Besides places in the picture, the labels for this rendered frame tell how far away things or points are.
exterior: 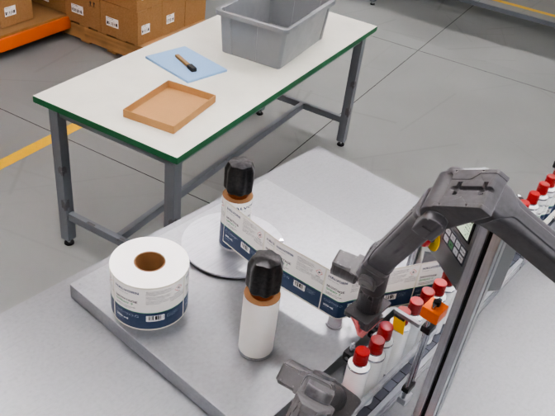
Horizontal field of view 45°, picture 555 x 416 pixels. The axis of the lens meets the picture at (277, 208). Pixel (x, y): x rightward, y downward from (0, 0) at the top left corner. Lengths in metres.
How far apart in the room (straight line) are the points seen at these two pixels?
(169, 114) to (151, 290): 1.31
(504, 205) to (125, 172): 3.08
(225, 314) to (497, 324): 0.79
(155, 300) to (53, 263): 1.68
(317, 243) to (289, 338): 0.42
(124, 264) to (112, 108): 1.26
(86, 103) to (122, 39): 2.35
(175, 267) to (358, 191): 0.93
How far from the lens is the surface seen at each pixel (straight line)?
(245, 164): 1.84
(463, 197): 1.05
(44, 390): 1.73
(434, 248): 1.45
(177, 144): 2.64
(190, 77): 3.15
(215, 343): 1.74
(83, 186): 3.83
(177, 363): 1.69
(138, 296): 1.69
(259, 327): 1.62
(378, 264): 1.36
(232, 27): 3.38
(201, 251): 1.98
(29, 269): 3.32
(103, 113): 2.86
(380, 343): 1.52
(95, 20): 5.40
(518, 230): 1.06
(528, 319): 2.13
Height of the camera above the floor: 2.16
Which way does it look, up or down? 36 degrees down
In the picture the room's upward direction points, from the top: 8 degrees clockwise
